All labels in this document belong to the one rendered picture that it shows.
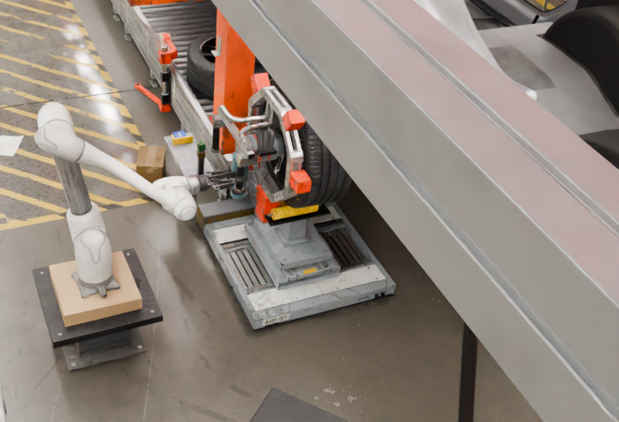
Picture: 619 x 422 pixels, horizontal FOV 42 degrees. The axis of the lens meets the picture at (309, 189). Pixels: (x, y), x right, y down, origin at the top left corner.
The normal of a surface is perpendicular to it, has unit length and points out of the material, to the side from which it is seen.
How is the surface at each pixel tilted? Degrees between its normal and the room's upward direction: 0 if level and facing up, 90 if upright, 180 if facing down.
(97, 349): 90
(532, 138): 0
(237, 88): 90
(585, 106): 22
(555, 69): 2
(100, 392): 0
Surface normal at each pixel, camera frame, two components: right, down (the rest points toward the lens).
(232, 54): 0.41, 0.58
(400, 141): -0.90, 0.18
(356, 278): 0.11, -0.79
